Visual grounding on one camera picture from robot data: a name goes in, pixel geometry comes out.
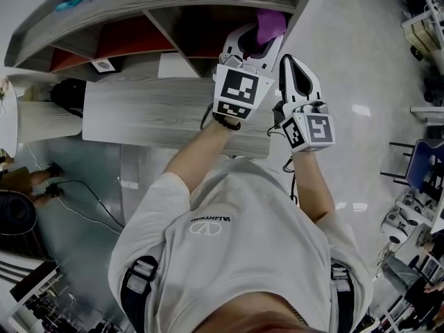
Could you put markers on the blue chair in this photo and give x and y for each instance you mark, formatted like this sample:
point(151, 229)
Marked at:
point(425, 161)

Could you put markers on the wooden shelf unit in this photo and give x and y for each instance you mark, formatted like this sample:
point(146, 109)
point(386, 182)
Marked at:
point(86, 12)

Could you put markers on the white round table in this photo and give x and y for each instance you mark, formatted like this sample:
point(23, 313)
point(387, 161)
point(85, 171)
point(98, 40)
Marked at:
point(45, 121)

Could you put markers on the light wood-grain table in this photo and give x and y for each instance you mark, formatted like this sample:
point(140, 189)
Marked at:
point(145, 113)

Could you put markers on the white robot device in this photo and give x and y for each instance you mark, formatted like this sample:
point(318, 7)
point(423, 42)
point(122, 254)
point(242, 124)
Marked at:
point(414, 205)
point(397, 227)

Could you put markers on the person's head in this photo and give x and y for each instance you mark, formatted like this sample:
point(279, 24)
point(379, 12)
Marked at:
point(249, 317)

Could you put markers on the white paper sheet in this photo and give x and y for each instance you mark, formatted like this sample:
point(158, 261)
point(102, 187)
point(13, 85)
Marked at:
point(177, 66)

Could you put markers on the black backpack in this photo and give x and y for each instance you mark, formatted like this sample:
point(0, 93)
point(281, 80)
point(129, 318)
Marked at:
point(69, 95)

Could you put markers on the person's white t-shirt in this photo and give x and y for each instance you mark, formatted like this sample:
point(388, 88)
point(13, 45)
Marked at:
point(243, 255)

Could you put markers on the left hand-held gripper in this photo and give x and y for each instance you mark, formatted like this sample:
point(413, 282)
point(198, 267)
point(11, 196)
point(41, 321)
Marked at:
point(239, 89)

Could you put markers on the black office chair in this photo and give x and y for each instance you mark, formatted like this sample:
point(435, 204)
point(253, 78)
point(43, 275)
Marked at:
point(434, 89)

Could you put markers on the person's right forearm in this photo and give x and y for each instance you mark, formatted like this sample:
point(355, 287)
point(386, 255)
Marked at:
point(312, 186)

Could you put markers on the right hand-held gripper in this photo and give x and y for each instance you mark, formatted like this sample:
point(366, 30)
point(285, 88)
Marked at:
point(312, 130)

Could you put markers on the black round seat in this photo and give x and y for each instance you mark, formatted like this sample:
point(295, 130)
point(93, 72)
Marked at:
point(17, 213)

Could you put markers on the white wheeled cart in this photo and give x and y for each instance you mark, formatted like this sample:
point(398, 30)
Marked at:
point(425, 30)

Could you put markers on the person's left forearm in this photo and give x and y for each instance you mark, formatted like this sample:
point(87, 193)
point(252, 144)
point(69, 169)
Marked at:
point(197, 158)

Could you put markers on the purple wiping cloth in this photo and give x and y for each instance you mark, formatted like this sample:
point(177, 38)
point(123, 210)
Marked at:
point(270, 24)

